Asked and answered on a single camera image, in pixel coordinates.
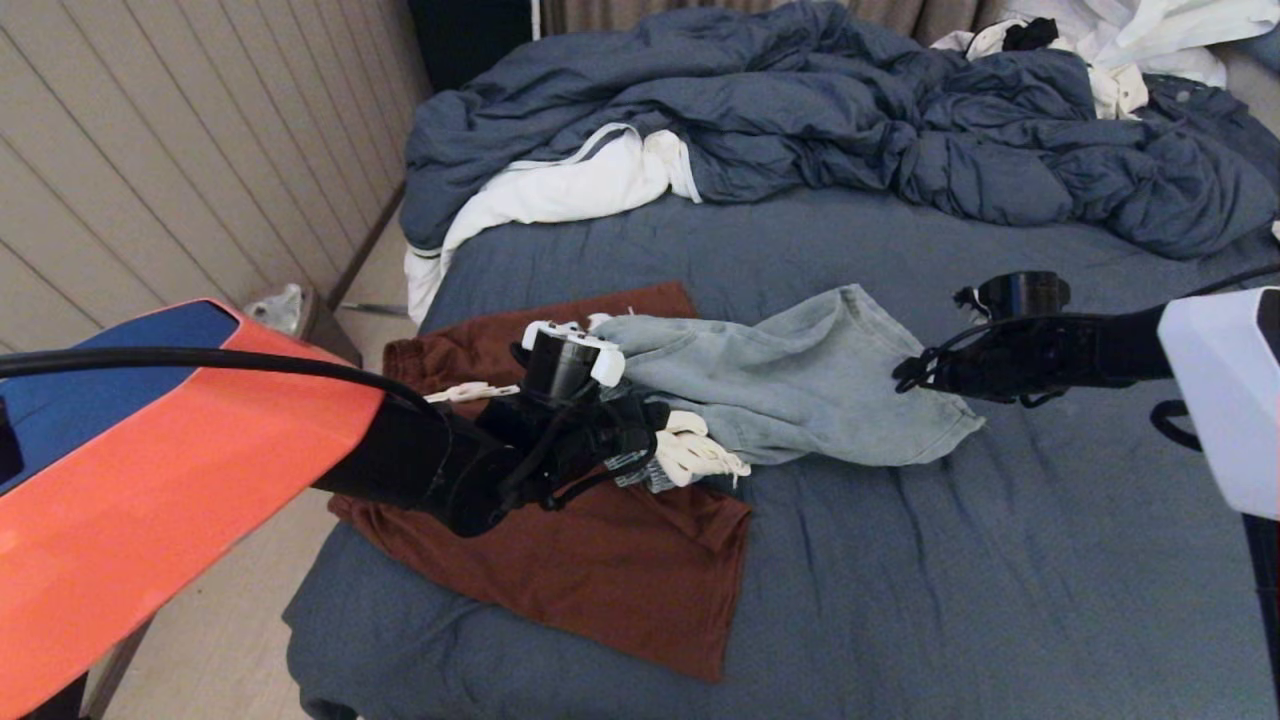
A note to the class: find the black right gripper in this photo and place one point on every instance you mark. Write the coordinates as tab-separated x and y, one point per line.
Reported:
1000	360

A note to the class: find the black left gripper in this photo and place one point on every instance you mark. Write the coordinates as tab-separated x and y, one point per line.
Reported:
580	445

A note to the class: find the light blue denim shorts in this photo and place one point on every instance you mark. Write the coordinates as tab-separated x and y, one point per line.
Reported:
800	390

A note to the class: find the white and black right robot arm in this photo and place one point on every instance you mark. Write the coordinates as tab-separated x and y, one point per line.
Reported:
1220	400

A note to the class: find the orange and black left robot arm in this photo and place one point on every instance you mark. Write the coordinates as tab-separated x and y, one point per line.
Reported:
150	500

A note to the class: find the bed with blue sheet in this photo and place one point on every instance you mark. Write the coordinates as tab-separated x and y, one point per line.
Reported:
1000	600

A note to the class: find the thin metal rod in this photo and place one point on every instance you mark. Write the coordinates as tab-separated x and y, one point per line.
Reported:
375	309

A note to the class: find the brown trash bin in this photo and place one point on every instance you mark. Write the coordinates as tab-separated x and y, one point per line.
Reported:
330	325

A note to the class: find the dark blue crumpled duvet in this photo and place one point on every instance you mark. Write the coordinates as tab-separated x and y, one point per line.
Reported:
800	105

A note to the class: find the small black garment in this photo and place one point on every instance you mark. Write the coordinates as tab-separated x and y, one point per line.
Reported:
1028	36

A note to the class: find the dark blue denim garment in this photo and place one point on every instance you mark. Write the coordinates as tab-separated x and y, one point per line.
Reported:
1205	105

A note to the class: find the white crumpled clothing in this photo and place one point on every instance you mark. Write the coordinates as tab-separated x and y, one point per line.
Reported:
1140	30

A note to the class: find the dark cabinet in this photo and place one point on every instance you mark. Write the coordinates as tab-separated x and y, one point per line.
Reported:
465	40

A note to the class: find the beige curtain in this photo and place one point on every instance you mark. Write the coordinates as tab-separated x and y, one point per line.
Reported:
600	12

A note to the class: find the blue pillow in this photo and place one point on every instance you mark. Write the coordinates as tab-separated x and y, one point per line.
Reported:
1265	48

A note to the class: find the black and white left wrist camera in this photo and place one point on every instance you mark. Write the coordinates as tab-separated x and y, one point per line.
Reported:
565	360

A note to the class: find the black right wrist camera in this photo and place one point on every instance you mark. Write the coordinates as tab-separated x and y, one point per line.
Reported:
1015	295

